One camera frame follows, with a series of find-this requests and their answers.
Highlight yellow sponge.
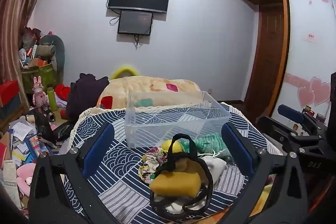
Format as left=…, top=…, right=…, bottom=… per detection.
left=150, top=171, right=202, bottom=198

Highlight yellow plush item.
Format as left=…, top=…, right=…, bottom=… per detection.
left=110, top=64, right=140, bottom=80

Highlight green storage box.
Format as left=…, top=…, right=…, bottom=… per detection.
left=21, top=63, right=60, bottom=94

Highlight black figure toy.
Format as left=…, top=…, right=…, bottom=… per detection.
left=34, top=105, right=57, bottom=145

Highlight grey green long pillow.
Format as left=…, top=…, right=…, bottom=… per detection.
left=39, top=34, right=66, bottom=80

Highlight black strap bag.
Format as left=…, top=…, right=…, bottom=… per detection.
left=150, top=133, right=214, bottom=217

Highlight green bottle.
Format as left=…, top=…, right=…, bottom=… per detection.
left=47, top=87, right=58, bottom=111

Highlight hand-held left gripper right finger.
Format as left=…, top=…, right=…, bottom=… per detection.
left=221, top=123, right=309, bottom=224

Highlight wooden door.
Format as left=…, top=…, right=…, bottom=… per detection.
left=245, top=5, right=286, bottom=116

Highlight white drawstring pouch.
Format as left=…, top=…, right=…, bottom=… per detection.
left=199, top=154, right=228, bottom=188

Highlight green striped cloth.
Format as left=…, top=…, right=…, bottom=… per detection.
left=181, top=133, right=233, bottom=162

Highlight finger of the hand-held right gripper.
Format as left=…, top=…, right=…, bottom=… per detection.
left=278, top=104, right=327, bottom=135
left=256, top=116, right=324, bottom=147

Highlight black hanging cable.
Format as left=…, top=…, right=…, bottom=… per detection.
left=133, top=34, right=143, bottom=50

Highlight pink rabbit toy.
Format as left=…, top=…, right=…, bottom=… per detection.
left=32, top=76, right=50, bottom=108

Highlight clear plastic storage box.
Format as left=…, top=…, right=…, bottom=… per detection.
left=125, top=91, right=232, bottom=150

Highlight red cloth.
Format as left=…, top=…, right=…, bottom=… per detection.
left=55, top=84, right=71, bottom=100

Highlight floral scrunchie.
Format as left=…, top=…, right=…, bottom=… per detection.
left=138, top=147, right=168, bottom=183

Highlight small wall monitor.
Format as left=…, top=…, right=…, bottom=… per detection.
left=117, top=10, right=154, bottom=35

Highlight blue wave patterned cloth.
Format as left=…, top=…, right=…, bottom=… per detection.
left=67, top=102, right=284, bottom=222

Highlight dark purple clothing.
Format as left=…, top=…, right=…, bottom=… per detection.
left=66, top=72, right=110, bottom=120

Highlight striped brown curtain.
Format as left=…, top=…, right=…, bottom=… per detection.
left=0, top=0, right=58, bottom=86

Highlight pink heart stickers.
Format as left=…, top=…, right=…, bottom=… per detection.
left=297, top=76, right=332, bottom=108

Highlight beige printed blanket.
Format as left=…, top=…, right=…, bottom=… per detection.
left=96, top=76, right=203, bottom=110

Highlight mustard cloth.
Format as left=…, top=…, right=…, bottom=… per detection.
left=175, top=158, right=209, bottom=183

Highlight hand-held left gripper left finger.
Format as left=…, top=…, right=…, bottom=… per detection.
left=28, top=122, right=116, bottom=224

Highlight wooden wardrobe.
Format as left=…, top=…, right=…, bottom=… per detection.
left=231, top=0, right=336, bottom=126

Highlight yellow ball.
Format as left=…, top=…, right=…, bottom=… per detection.
left=161, top=140, right=182, bottom=154

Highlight pink plush toy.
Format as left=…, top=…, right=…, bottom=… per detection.
left=16, top=163, right=37, bottom=197

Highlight pile of papers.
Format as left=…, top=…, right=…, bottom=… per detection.
left=0, top=114, right=61, bottom=170

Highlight red box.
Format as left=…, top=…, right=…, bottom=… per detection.
left=0, top=80, right=20, bottom=107

